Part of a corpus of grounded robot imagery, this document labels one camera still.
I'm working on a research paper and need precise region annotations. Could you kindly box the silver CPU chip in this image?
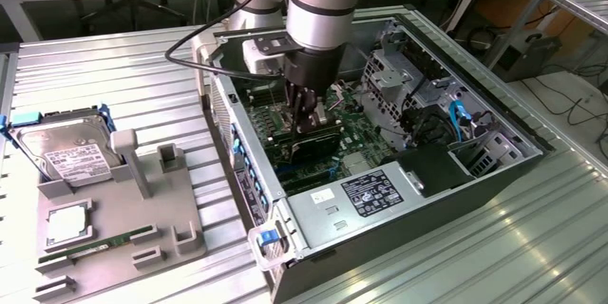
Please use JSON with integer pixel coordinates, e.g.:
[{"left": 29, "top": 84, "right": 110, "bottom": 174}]
[{"left": 45, "top": 206, "right": 91, "bottom": 245}]

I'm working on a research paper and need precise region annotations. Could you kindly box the open black PC case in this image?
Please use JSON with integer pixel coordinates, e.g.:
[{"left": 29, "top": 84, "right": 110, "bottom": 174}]
[{"left": 195, "top": 4, "right": 557, "bottom": 304}]

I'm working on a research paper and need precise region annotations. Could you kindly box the metal slat table frame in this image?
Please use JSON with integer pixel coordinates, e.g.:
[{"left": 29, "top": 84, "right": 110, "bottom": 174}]
[{"left": 487, "top": 0, "right": 608, "bottom": 70}]

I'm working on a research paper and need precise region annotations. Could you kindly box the green RAM stick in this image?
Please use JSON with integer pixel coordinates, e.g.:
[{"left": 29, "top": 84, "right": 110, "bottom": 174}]
[{"left": 37, "top": 227, "right": 155, "bottom": 266}]

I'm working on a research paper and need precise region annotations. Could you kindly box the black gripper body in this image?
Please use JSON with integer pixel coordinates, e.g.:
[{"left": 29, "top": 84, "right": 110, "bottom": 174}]
[{"left": 282, "top": 43, "right": 347, "bottom": 98}]

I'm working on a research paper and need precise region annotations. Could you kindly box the black graphics card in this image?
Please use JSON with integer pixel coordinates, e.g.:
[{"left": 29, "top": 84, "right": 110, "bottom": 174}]
[{"left": 275, "top": 128, "right": 342, "bottom": 165}]

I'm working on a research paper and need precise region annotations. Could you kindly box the grey floor device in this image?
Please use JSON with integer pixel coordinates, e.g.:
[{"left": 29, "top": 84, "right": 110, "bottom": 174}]
[{"left": 491, "top": 33, "right": 563, "bottom": 83}]

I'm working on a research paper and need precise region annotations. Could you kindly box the black expansion slot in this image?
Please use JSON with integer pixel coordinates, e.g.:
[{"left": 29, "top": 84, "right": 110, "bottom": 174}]
[{"left": 278, "top": 170, "right": 334, "bottom": 192}]

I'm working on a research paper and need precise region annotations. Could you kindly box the grey power supply unit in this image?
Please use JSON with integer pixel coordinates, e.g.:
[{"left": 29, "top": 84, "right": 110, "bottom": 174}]
[{"left": 285, "top": 159, "right": 427, "bottom": 251}]

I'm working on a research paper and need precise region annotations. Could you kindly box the metal drive cage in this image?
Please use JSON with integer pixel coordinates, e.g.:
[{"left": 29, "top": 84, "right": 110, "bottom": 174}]
[{"left": 358, "top": 49, "right": 457, "bottom": 149}]

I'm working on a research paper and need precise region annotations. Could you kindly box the metal socket cover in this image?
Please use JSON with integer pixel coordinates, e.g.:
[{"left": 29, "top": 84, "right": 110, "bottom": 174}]
[{"left": 325, "top": 82, "right": 346, "bottom": 115}]

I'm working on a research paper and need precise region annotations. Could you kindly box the silver chipset heatsink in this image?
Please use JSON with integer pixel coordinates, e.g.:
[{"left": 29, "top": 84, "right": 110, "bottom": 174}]
[{"left": 341, "top": 154, "right": 377, "bottom": 170}]

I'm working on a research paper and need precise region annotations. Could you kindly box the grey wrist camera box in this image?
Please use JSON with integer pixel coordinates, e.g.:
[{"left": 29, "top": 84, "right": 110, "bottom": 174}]
[{"left": 239, "top": 34, "right": 305, "bottom": 78}]

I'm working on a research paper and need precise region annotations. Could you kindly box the grey parts rack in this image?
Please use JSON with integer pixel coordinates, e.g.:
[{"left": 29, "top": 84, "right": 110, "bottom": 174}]
[{"left": 31, "top": 129, "right": 209, "bottom": 303}]

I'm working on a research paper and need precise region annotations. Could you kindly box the blue disk caddy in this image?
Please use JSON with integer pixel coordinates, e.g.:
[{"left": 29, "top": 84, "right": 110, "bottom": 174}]
[{"left": 0, "top": 103, "right": 117, "bottom": 149}]

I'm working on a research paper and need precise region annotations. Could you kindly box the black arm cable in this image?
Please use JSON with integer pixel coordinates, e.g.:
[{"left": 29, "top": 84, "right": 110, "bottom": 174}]
[{"left": 163, "top": 0, "right": 286, "bottom": 83}]

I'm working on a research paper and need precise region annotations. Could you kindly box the green motherboard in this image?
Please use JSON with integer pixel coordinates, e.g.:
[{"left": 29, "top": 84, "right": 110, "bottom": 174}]
[{"left": 243, "top": 78, "right": 405, "bottom": 196}]

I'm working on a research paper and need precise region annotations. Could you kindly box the silver hard disk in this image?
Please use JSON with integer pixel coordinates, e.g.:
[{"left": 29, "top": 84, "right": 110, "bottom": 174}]
[{"left": 13, "top": 115, "right": 115, "bottom": 188}]

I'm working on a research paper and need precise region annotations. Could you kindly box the blue SATA wire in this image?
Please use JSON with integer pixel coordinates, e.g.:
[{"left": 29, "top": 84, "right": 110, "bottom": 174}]
[{"left": 446, "top": 100, "right": 475, "bottom": 145}]

